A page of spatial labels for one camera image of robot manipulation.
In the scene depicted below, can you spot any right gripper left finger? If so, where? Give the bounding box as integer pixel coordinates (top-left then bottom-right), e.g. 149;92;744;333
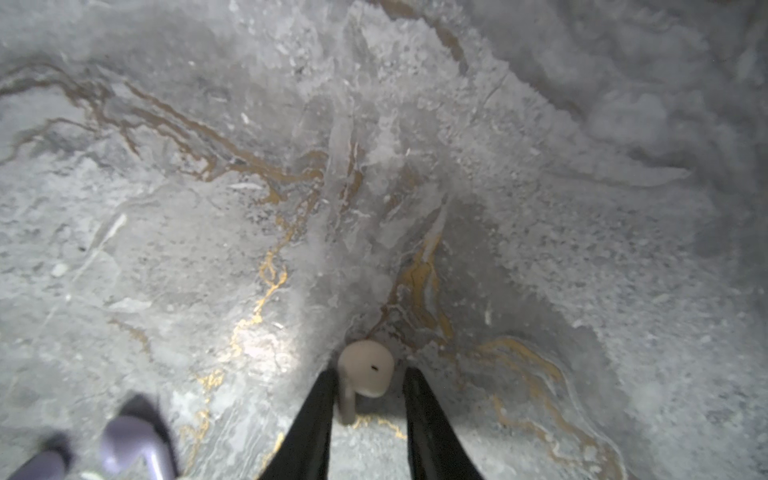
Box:
260;368;338;480

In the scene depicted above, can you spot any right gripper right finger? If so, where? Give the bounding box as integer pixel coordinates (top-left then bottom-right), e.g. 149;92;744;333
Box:
403;367;483;480

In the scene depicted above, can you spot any purple earbud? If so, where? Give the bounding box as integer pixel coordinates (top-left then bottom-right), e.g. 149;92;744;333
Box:
8;450;67;480
99;416;177;480

